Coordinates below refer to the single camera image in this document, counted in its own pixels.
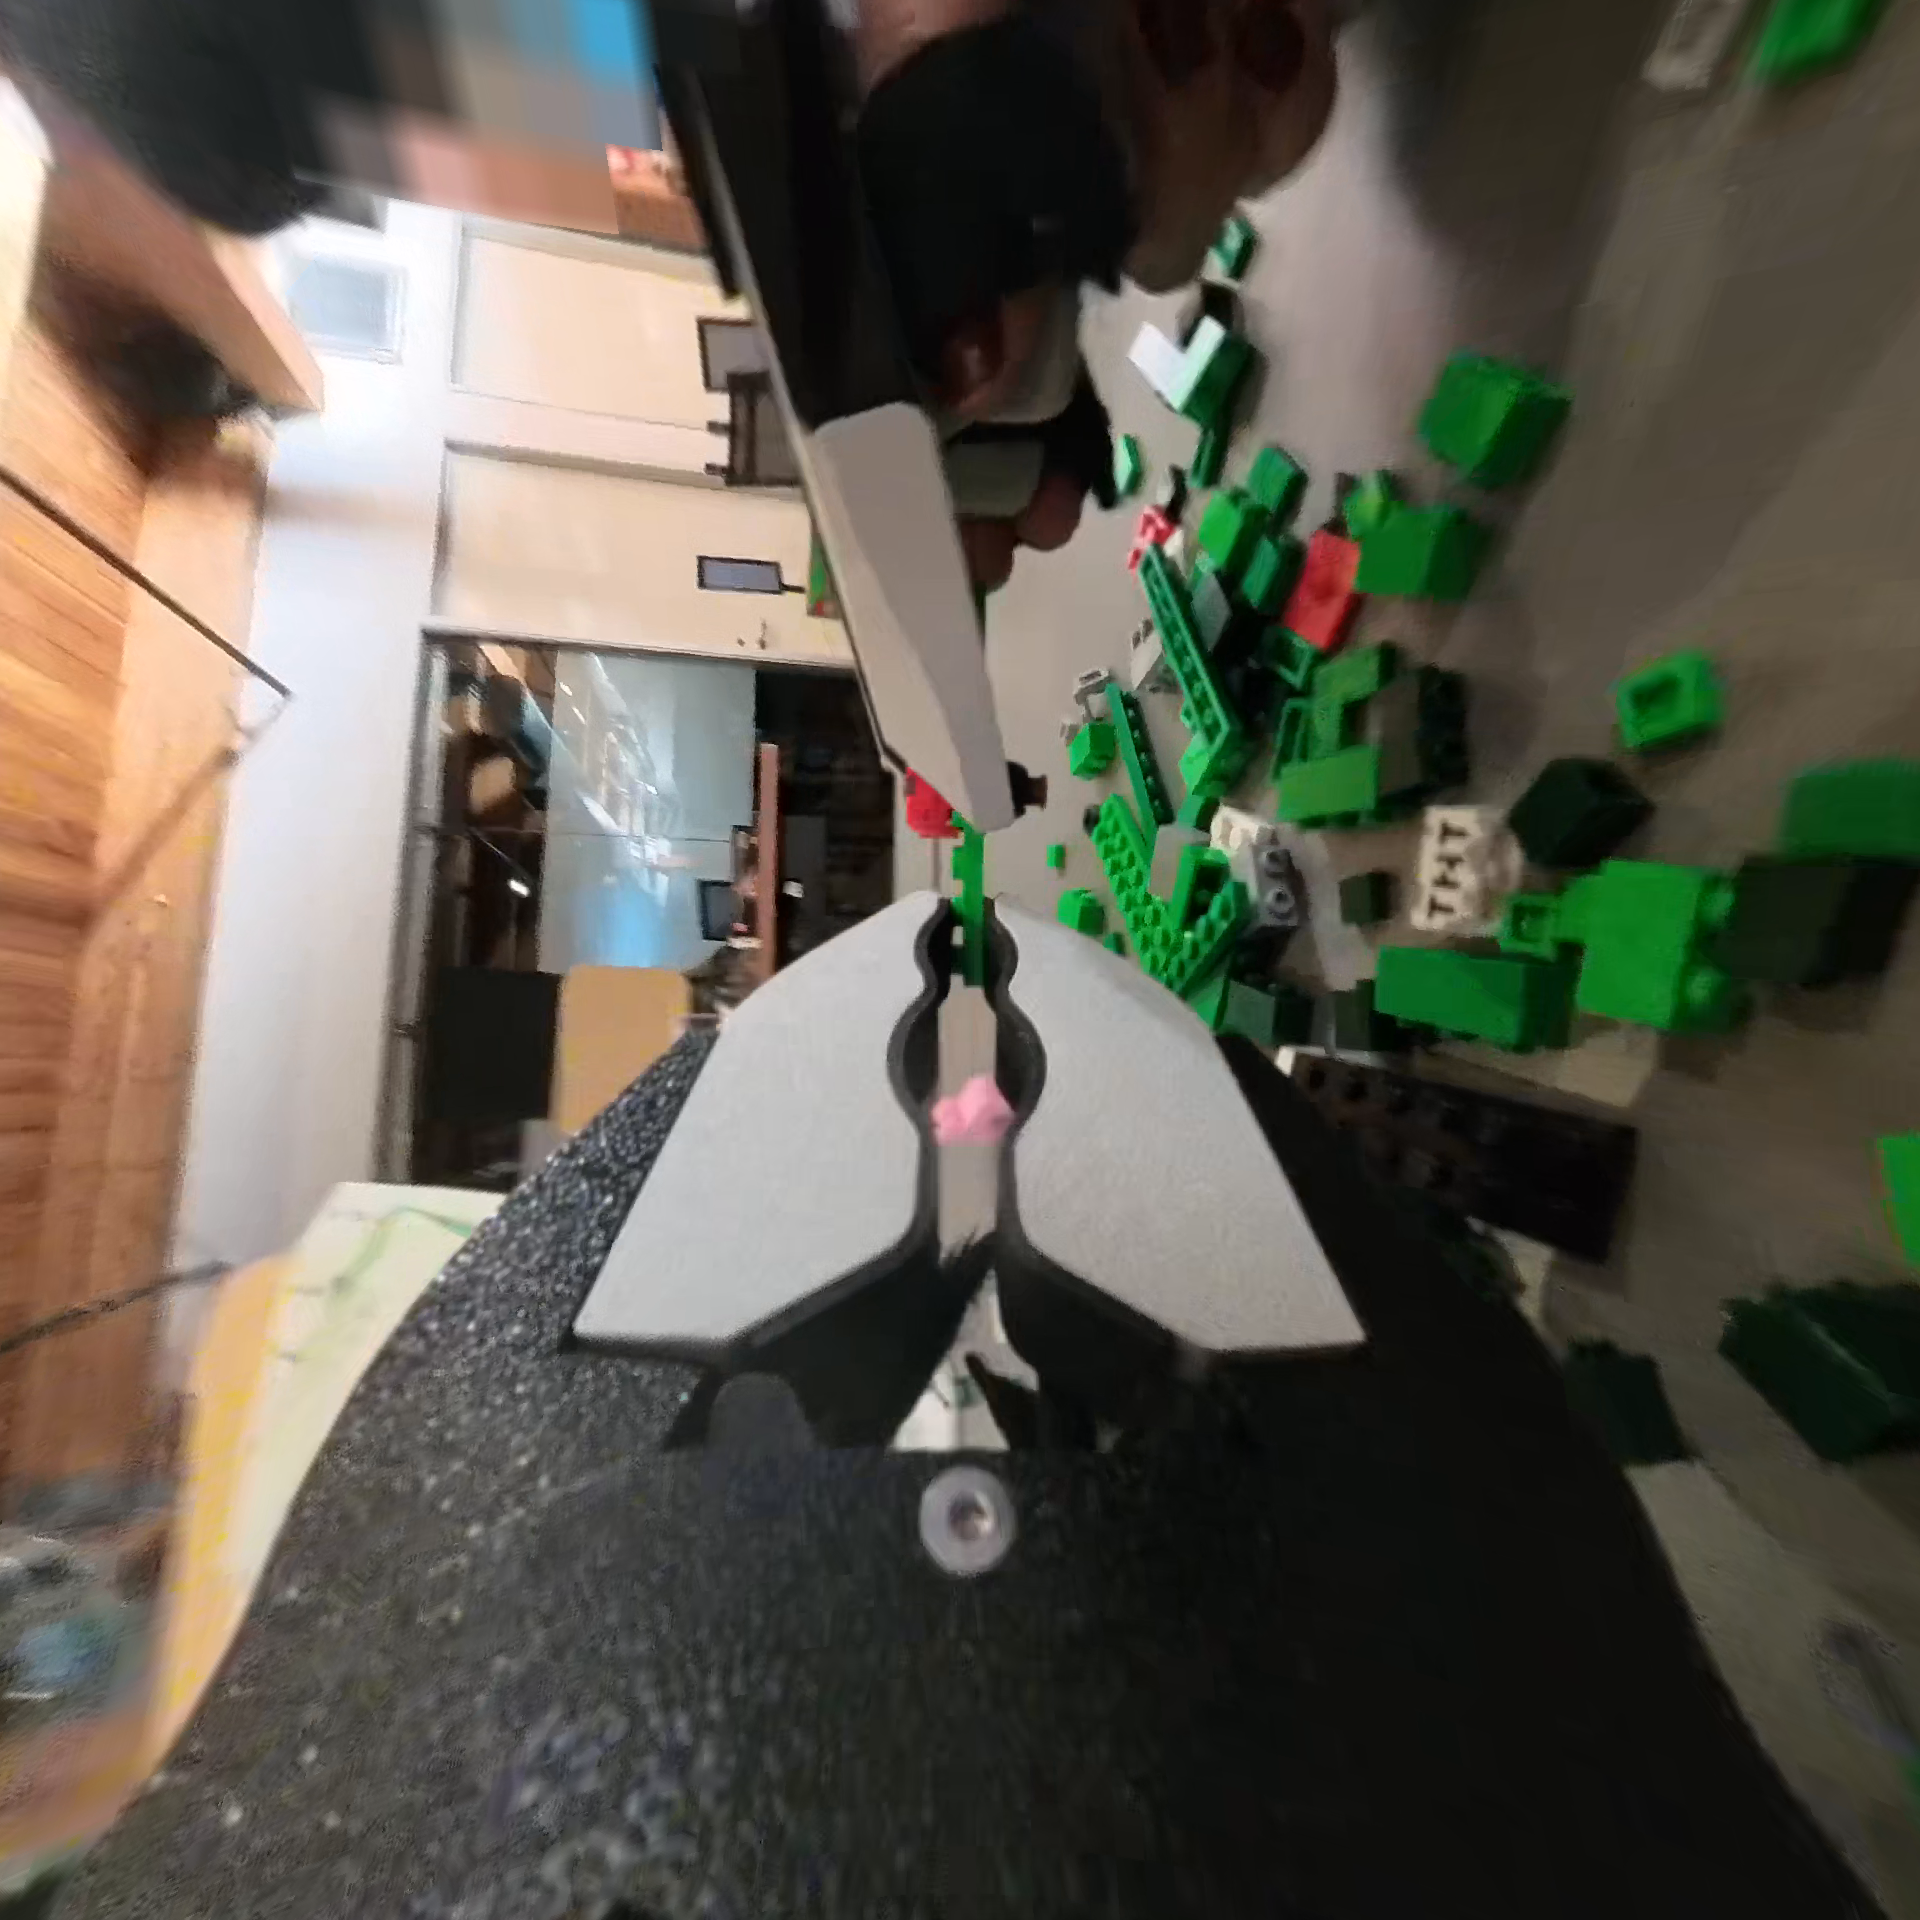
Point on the red flat tile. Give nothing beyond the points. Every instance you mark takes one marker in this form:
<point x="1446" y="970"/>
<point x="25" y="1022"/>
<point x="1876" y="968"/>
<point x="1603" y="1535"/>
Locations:
<point x="1318" y="589"/>

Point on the person's right hand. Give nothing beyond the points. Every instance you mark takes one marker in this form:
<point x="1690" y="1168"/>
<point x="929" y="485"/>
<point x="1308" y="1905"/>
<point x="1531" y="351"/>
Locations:
<point x="1230" y="89"/>

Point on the grey bracket brick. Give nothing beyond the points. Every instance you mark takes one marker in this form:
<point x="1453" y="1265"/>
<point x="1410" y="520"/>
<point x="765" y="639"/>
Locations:
<point x="1096" y="694"/>

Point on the cardboard box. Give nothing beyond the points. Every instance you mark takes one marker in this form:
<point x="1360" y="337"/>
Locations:
<point x="622" y="1050"/>

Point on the open instruction booklet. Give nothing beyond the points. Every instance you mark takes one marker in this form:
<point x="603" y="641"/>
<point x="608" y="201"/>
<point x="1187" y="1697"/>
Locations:
<point x="346" y="1320"/>

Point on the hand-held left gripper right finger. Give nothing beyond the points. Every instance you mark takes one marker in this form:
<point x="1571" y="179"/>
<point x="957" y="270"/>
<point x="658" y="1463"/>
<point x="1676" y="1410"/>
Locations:
<point x="1184" y="1184"/>

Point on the black long studded plate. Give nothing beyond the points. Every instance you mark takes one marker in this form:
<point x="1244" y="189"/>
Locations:
<point x="1469" y="1154"/>

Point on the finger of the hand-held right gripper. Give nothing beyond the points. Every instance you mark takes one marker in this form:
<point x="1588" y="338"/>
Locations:
<point x="914" y="599"/>

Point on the grey desk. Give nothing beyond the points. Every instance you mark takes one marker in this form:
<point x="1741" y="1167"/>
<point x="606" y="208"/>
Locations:
<point x="1681" y="224"/>

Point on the white printed brick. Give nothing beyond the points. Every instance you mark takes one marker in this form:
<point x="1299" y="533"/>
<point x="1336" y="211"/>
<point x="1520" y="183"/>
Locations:
<point x="1467" y="870"/>

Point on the green bricks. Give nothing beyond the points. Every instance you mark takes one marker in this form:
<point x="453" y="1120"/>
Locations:
<point x="1499" y="422"/>

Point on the pink brick pig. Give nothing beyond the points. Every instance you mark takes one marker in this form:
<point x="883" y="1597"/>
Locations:
<point x="971" y="1114"/>

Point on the glossy corner tile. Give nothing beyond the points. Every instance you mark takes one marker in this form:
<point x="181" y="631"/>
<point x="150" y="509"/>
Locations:
<point x="1166" y="360"/>

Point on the green brick frame model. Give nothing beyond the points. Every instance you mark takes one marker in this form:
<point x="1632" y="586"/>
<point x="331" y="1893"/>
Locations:
<point x="974" y="902"/>

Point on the red square studded plate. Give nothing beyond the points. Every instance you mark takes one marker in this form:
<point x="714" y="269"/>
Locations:
<point x="1152" y="533"/>

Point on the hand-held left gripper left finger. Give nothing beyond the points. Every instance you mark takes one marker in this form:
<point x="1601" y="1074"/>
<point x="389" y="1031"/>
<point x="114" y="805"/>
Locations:
<point x="749" y="1184"/>

